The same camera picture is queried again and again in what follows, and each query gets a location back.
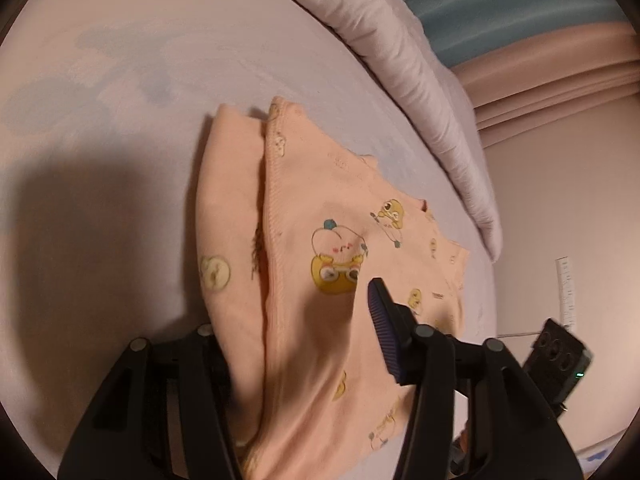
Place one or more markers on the peach duck print shirt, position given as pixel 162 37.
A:
pixel 320 200

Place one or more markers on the lavender bed sheet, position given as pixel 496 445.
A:
pixel 100 85

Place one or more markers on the teal curtain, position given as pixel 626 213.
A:
pixel 500 5

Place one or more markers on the white wall ruler chart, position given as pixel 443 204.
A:
pixel 565 285

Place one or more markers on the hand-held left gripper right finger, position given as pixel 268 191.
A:
pixel 382 330

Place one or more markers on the beige curtain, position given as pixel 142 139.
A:
pixel 550 85

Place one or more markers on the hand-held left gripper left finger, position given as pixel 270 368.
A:
pixel 200 360

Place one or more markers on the grey quilt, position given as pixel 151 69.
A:
pixel 400 60

